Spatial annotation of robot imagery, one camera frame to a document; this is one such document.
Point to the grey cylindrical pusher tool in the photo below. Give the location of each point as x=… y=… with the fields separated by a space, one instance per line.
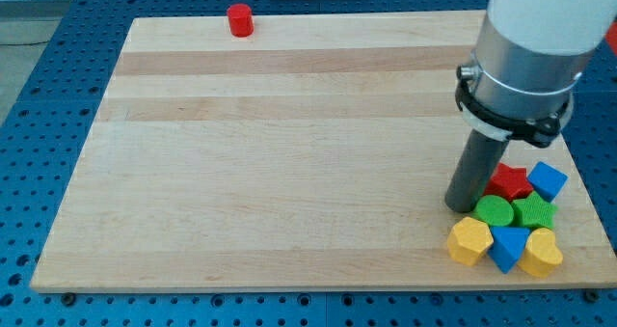
x=475 y=167

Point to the light wooden board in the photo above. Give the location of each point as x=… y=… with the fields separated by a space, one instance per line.
x=312 y=155

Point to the yellow heart block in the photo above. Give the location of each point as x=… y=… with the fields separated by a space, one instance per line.
x=541 y=254

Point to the red cylinder block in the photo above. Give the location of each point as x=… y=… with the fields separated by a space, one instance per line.
x=240 y=20

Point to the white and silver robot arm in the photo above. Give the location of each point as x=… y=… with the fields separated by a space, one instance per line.
x=529 y=55

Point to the red object at right edge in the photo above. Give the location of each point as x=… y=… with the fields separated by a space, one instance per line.
x=611 y=37

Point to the blue cube block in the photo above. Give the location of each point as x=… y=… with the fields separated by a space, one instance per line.
x=547 y=181

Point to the green cylinder block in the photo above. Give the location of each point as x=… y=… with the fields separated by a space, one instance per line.
x=494 y=211

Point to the green star block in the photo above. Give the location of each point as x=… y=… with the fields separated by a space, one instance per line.
x=533 y=212

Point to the red star block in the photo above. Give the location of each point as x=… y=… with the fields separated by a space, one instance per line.
x=509 y=183

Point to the yellow hexagon block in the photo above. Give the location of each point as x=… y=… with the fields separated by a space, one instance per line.
x=469 y=241

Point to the blue triangle block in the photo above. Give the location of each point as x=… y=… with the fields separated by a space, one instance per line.
x=508 y=246

